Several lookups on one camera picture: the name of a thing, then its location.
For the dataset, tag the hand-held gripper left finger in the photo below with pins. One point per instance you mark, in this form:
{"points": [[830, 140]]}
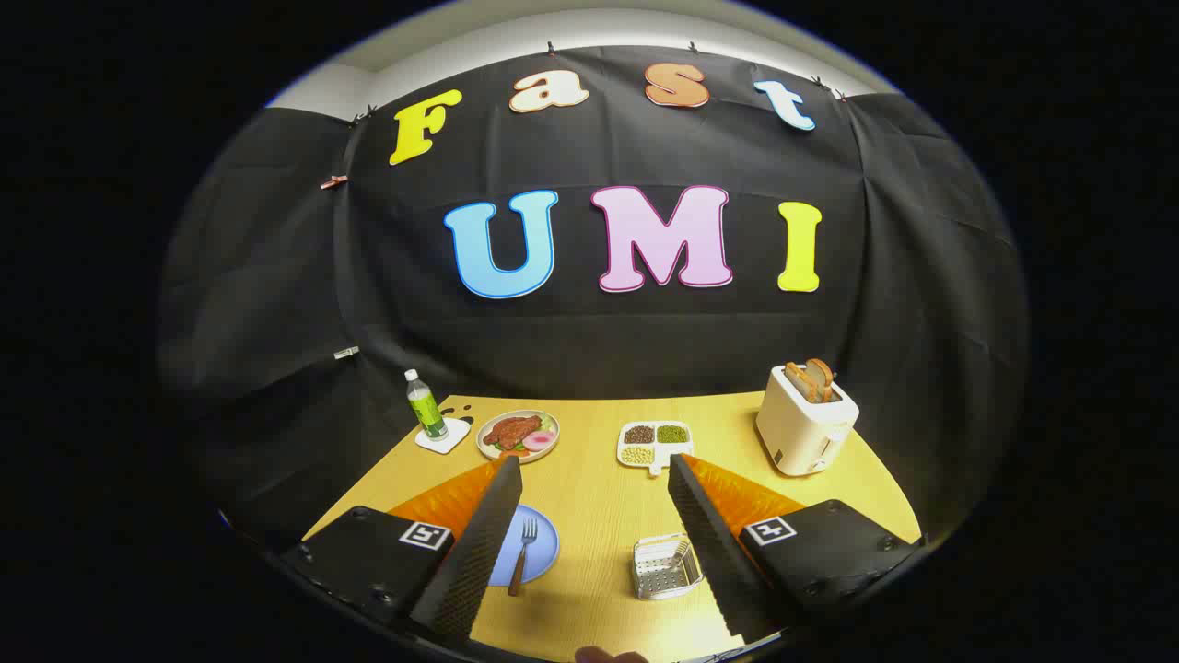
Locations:
{"points": [[479, 552]]}

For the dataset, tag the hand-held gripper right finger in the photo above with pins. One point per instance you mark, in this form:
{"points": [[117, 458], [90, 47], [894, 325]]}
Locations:
{"points": [[714, 552]]}

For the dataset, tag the metal perforated basket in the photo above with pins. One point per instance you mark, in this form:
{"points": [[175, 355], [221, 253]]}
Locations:
{"points": [[665, 571]]}

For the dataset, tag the blue round plate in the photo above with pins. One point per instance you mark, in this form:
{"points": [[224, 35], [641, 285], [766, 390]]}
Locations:
{"points": [[545, 543]]}

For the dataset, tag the white square coaster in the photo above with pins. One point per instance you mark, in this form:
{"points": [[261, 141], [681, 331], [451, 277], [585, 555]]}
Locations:
{"points": [[453, 442]]}

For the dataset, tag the white divided dish with beans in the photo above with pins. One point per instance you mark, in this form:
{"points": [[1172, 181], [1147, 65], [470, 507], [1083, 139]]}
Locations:
{"points": [[656, 444]]}

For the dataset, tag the round plate with meat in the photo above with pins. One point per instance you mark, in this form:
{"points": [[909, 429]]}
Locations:
{"points": [[516, 433]]}

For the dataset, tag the white toaster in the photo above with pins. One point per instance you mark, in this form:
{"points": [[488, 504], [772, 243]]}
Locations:
{"points": [[797, 433]]}

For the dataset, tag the green label drink bottle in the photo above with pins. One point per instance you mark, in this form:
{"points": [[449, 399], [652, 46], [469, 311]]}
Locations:
{"points": [[426, 410]]}

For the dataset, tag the toast bread slice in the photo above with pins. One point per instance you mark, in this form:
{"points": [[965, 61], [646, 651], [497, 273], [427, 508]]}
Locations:
{"points": [[799, 382], [822, 373]]}

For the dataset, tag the orange clip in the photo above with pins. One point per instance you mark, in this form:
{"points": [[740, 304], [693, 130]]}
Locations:
{"points": [[333, 182]]}

